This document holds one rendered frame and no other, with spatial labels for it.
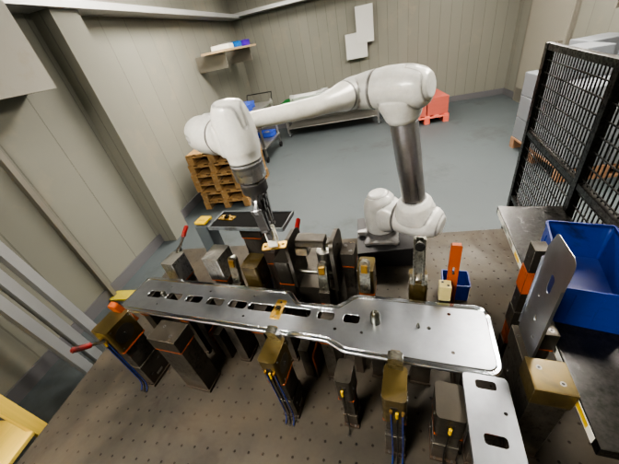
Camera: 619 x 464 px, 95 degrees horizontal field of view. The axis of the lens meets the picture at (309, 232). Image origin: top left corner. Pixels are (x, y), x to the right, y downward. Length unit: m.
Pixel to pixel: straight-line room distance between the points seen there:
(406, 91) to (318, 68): 6.37
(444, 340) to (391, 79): 0.80
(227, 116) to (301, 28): 6.66
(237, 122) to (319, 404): 0.96
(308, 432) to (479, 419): 0.55
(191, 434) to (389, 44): 7.08
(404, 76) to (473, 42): 6.63
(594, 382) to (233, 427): 1.04
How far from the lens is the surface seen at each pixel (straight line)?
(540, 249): 0.97
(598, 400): 0.93
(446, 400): 0.88
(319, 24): 7.31
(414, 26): 7.36
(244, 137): 0.75
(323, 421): 1.16
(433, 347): 0.93
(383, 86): 1.06
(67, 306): 2.68
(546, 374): 0.89
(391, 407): 0.82
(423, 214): 1.32
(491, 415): 0.87
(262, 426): 1.21
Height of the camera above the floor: 1.77
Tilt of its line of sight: 34 degrees down
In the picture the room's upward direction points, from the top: 13 degrees counter-clockwise
